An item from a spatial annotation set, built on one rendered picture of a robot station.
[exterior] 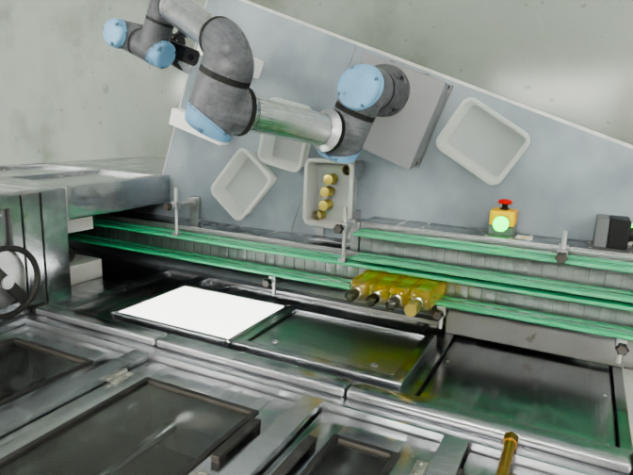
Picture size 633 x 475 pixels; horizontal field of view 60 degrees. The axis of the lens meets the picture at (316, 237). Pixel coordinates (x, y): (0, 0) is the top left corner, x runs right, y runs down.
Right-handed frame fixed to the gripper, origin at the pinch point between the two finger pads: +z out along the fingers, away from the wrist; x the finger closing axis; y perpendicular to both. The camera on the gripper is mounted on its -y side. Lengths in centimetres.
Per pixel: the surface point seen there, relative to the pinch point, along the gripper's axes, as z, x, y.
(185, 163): 19.8, 44.1, 7.6
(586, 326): 0, 22, -138
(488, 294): 7, 29, -114
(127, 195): -3, 57, 11
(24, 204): -44, 55, 11
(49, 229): -36, 63, 8
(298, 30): 19.8, -16.8, -20.8
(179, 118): 13.8, 27.2, 11.2
